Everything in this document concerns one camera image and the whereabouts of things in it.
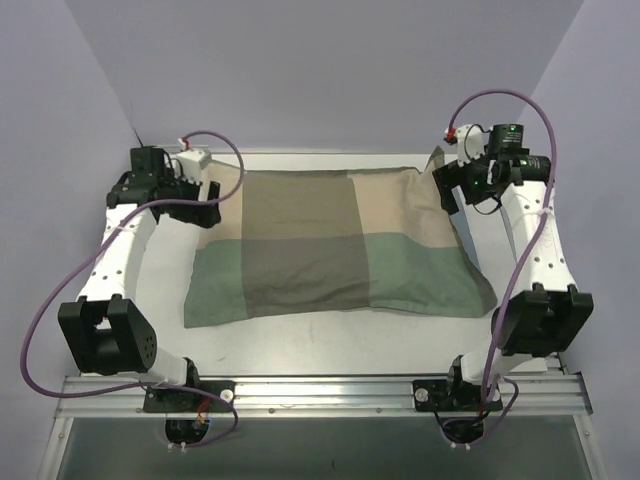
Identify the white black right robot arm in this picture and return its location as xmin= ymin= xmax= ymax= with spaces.
xmin=433 ymin=124 xmax=594 ymax=409

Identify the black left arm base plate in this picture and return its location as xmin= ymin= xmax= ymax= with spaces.
xmin=142 ymin=380 xmax=236 ymax=413

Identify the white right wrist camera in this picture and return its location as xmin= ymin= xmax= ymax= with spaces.
xmin=444 ymin=124 xmax=489 ymax=167

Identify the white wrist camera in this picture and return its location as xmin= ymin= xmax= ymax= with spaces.
xmin=444 ymin=124 xmax=489 ymax=167
xmin=169 ymin=145 xmax=212 ymax=185

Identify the blue-grey fabric pillowcase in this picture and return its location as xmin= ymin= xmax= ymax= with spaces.
xmin=183 ymin=149 xmax=497 ymax=328

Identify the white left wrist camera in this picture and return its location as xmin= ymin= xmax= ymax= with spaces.
xmin=169 ymin=145 xmax=212 ymax=185

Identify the aluminium front frame rail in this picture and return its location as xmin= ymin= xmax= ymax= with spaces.
xmin=55 ymin=371 xmax=592 ymax=419

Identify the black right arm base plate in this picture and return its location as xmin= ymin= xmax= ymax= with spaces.
xmin=412 ymin=379 xmax=503 ymax=414

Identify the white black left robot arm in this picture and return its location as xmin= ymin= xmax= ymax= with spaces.
xmin=58 ymin=147 xmax=221 ymax=411

